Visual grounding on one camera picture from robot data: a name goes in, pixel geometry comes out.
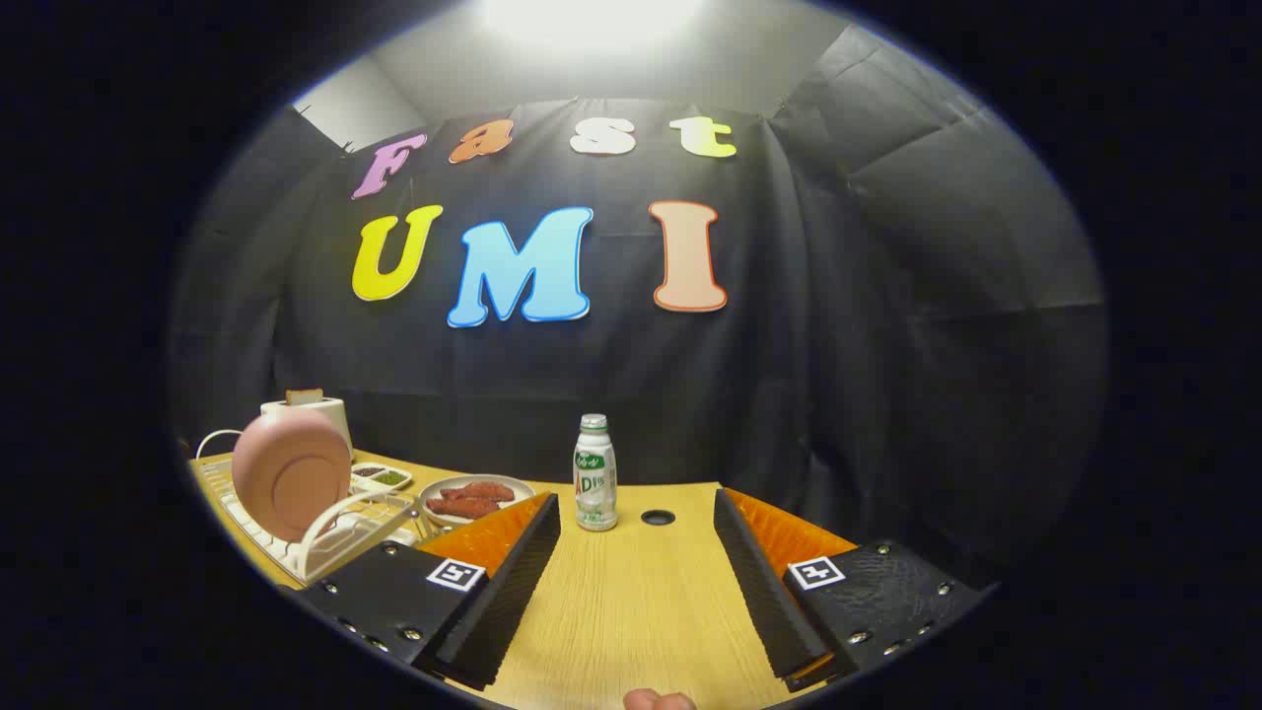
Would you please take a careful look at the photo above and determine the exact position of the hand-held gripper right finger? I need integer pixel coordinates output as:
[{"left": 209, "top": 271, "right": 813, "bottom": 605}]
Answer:
[{"left": 712, "top": 486, "right": 987, "bottom": 691}]

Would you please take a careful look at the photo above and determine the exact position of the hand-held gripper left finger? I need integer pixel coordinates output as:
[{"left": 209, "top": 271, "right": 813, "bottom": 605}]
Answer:
[{"left": 296, "top": 491, "right": 561, "bottom": 691}]

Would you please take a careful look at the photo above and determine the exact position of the white wire dish rack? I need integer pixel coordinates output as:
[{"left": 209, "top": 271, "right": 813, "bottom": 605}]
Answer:
[{"left": 192, "top": 454, "right": 425, "bottom": 585}]

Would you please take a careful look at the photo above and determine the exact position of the pink plate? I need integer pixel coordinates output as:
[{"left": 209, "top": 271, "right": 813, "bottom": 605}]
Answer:
[{"left": 232, "top": 409, "right": 353, "bottom": 543}]

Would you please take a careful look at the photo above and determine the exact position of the beige round plate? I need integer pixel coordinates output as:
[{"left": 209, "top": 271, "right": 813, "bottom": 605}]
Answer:
[{"left": 419, "top": 474, "right": 536, "bottom": 526}]

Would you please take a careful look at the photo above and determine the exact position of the white divided dish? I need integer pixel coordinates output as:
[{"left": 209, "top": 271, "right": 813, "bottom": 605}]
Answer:
[{"left": 350, "top": 461, "right": 413, "bottom": 494}]

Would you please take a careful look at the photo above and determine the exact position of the white drink bottle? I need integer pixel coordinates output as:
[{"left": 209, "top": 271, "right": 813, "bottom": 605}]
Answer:
[{"left": 574, "top": 414, "right": 619, "bottom": 533}]

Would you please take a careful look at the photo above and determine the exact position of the white toaster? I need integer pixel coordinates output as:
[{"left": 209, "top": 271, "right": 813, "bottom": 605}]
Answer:
[{"left": 260, "top": 397, "right": 354, "bottom": 464}]

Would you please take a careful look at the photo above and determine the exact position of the black backdrop cloth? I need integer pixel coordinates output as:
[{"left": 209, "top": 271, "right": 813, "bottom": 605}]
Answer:
[{"left": 168, "top": 25, "right": 1110, "bottom": 583}]

